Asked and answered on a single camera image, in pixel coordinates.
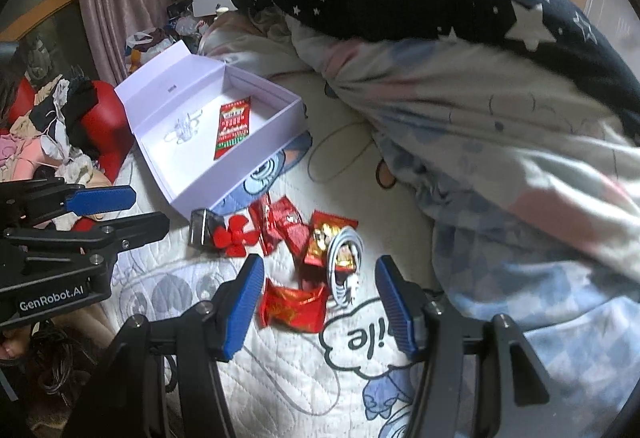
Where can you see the red green snack packet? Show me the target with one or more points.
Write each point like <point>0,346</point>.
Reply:
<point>231,128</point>

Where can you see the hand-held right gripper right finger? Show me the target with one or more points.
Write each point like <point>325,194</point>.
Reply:
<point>396,313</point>

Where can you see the white gift box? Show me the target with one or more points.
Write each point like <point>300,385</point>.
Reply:
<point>260,98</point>

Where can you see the beige cloth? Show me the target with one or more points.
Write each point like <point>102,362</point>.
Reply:
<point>95,323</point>

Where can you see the red flower hair clip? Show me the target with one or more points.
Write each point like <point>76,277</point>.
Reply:
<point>234,238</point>

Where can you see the red chair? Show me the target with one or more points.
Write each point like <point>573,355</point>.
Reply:
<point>107,128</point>

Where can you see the dark red candy bar packet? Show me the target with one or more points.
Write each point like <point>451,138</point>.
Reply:
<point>264,233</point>

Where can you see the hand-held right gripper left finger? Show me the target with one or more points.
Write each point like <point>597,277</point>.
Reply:
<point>245,308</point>

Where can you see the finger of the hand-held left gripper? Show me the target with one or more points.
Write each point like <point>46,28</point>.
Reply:
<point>100,199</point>
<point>132,228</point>

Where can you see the pastel patterned quilt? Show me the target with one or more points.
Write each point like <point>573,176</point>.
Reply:
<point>475,118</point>

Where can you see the red packet with gold ribbon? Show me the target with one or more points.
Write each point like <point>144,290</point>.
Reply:
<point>292,305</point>

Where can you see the white cartoon bed sheet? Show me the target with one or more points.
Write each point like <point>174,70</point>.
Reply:
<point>300,368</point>

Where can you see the small dark case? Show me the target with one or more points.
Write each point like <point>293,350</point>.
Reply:
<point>202,228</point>

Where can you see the plastic bag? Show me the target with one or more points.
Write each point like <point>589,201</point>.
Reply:
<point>142,43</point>

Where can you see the pile of clothes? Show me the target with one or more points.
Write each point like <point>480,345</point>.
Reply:
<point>55,118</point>

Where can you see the red gold snack packet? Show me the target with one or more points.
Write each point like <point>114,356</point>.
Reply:
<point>320,240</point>

